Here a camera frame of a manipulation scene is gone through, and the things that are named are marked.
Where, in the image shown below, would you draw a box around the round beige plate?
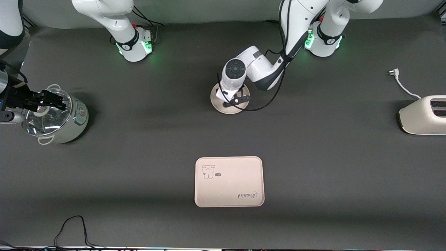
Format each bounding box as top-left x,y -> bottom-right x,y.
210,81 -> 251,115

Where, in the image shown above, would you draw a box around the beige rabbit print tray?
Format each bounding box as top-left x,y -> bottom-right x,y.
194,156 -> 265,208

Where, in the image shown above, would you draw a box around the glass pot lid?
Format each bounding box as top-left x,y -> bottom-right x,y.
20,88 -> 73,136

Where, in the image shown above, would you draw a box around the pale green electric pot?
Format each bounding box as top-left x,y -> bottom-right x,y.
20,84 -> 89,145

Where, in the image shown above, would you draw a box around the dark grey table mat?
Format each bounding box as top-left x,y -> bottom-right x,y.
0,14 -> 446,249

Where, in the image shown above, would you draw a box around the cream toaster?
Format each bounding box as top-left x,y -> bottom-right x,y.
398,95 -> 446,135

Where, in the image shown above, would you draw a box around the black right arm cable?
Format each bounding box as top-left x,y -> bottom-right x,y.
0,59 -> 27,85

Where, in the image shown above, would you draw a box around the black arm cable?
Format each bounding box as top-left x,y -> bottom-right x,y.
217,0 -> 292,112
0,59 -> 27,85

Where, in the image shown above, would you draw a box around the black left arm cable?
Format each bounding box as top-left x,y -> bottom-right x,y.
217,0 -> 292,112

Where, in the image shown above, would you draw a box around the aluminium frame rail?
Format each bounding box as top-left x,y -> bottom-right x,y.
22,13 -> 36,29

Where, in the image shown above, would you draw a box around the black arm base cables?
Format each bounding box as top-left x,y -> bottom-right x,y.
132,6 -> 164,44
263,7 -> 326,26

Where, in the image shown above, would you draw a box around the thin black floor cable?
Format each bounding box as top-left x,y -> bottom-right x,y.
0,215 -> 105,251

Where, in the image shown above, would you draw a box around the white power plug cord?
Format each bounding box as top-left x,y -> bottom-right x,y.
387,69 -> 422,100

